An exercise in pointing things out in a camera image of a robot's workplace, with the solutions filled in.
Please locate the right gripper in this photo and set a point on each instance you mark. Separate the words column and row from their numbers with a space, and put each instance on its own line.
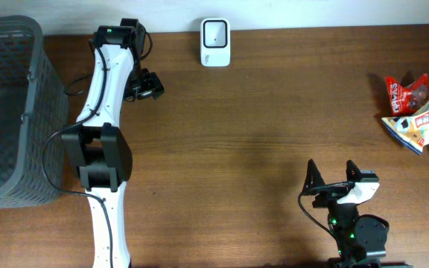
column 331, row 188

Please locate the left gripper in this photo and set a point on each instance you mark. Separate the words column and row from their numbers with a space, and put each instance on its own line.
column 149, row 86

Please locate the red snack bag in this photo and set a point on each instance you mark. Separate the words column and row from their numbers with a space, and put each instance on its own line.
column 405, row 100

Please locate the yellow white snack bag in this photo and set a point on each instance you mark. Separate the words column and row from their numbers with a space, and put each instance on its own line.
column 411, row 131

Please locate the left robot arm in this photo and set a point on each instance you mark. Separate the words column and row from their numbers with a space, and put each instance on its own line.
column 98, row 151

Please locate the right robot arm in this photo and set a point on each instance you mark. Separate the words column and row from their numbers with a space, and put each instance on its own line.
column 360, row 238

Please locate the white barcode scanner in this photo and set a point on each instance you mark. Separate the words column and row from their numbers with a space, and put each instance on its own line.
column 215, row 42

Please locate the grey plastic basket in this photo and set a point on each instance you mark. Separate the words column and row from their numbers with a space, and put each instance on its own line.
column 32, row 107

